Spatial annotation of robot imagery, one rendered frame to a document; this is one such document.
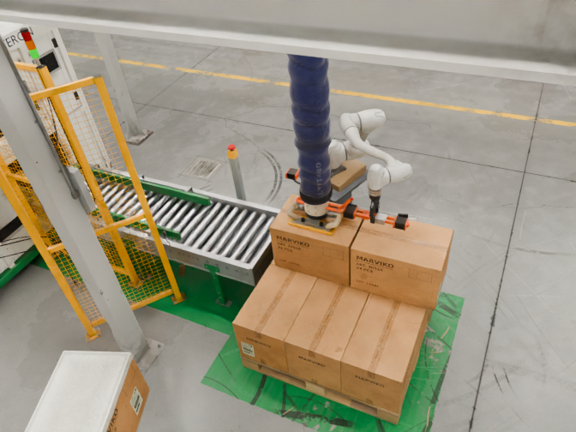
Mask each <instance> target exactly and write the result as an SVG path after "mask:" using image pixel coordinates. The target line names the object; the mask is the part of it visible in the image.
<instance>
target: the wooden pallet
mask: <svg viewBox="0 0 576 432"><path fill-rule="evenodd" d="M432 313H433V310H431V312H430V315H429V320H428V323H429V322H430V318H431V316H432ZM428 323H427V326H428ZM427 326H426V328H427ZM426 328H425V331H426ZM425 331H424V333H425ZM423 337H424V334H423ZM422 342H423V339H422ZM422 342H421V344H422ZM420 347H421V345H420ZM420 347H419V350H418V354H417V358H416V361H415V363H414V367H413V370H412V372H413V373H414V370H415V368H416V365H417V360H418V357H419V352H420ZM241 359H242V362H243V366H244V367H246V368H249V369H252V370H255V371H257V372H260V373H262V374H264V375H268V376H271V377H272V378H275V379H278V380H280V381H284V382H286V383H289V384H291V385H293V386H296V387H300V388H302V389H304V390H307V391H309V392H312V393H315V394H318V395H320V396H322V397H324V398H327V399H330V400H333V401H336V402H338V403H340V404H342V405H347V406H349V407H351V408H353V409H356V410H359V411H362V412H364V413H367V414H370V415H371V416H374V417H378V418H380V419H382V420H385V421H387V422H390V423H393V424H396V425H398V422H399V418H400V415H401V411H402V405H401V407H400V410H399V414H396V413H393V412H391V411H387V410H385V409H382V408H380V407H378V406H375V405H372V404H369V403H366V402H364V401H362V400H359V399H355V398H352V397H351V396H348V395H345V394H343V393H342V392H341V393H339V392H337V391H334V390H332V389H330V388H327V387H324V386H321V385H318V384H316V383H314V382H311V381H307V380H304V379H303V378H300V377H297V376H295V375H291V374H289V373H286V372H284V371H282V370H279V369H276V368H273V367H270V366H268V365H266V364H263V363H259V362H256V361H255V360H252V359H249V358H247V357H243V356H241ZM412 372H411V375H412ZM410 380H411V377H410ZM410 380H409V383H410ZM409 383H408V386H409ZM408 386H407V388H408ZM407 388H406V391H407ZM406 391H405V395H406ZM404 399H405V396H404ZM404 399H403V402H404ZM403 402H402V404H403Z"/></svg>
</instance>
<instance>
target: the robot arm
mask: <svg viewBox="0 0 576 432"><path fill-rule="evenodd" d="M385 122H386V117H385V114H384V112H383V111H382V110H379V109H370V110H366V111H360V112H358V113H353V114H350V113H344V114H342V115H341V116H340V119H339V126H340V128H341V130H342V132H343V134H344V135H345V137H346V138H347V139H348V140H347V141H344V142H339V141H336V140H332V142H331V144H330V146H329V150H328V153H329V155H330V159H331V161H330V168H331V176H330V178H332V177H334V176H335V175H337V174H339V173H340V172H342V171H345V170H346V167H345V166H343V165H342V164H341V163H343V162H345V161H346V160H352V159H358V158H362V157H363V156H365V155H366V154H368V155H371V156H373V157H375V158H378V159H380V160H382V161H384V162H385V163H386V164H387V166H386V168H383V167H382V165H380V164H373V165H371V166H370V168H369V171H368V176H367V181H368V185H369V191H368V192H369V198H370V200H371V205H370V210H369V216H370V223H372V224H374V223H375V211H376V212H379V208H380V207H379V206H380V198H381V193H382V186H384V185H386V184H388V183H397V182H401V181H404V180H406V179H408V178H409V177H411V175H412V167H411V166H410V165H409V164H406V163H404V164H403V163H401V162H400V161H398V160H395V159H394V158H393V157H392V156H390V155H389V154H387V153H384V152H382V151H381V150H379V149H377V148H375V147H372V146H370V144H369V142H368V140H367V138H368V136H369V134H370V133H371V132H373V131H374V130H376V129H378V128H379V127H380V126H382V125H383V124H384V123H385Z"/></svg>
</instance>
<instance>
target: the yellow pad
mask: <svg viewBox="0 0 576 432"><path fill-rule="evenodd" d="M298 217H299V219H298V220H297V221H295V220H293V219H292V218H291V219H290V220H289V222H288V225H292V226H296V227H299V228H303V229H306V230H310V231H316V232H320V233H323V234H327V235H330V236H332V235H333V234H334V232H335V230H336V228H337V227H335V228H330V229H327V228H326V224H327V222H323V221H320V220H319V221H318V223H317V225H316V226H315V225H309V224H305V222H306V220H307V218H306V217H303V216H298Z"/></svg>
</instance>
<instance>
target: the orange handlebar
mask: <svg viewBox="0 0 576 432"><path fill-rule="evenodd" d="M300 200H301V197H300V196H298V197H297V198H296V202H297V203H301V204H304V202H303V201H300ZM326 210H331V211H334V212H338V213H343V210H341V209H337V208H333V207H326ZM360 213H361V214H360ZM355 216H357V217H360V218H361V219H366V220H368V219H370V216H369V211H368V210H359V209H358V210H357V213H355ZM387 219H390V220H393V221H394V220H395V218H394V217H389V216H387ZM393 221H389V220H385V223H386V224H390V225H393Z"/></svg>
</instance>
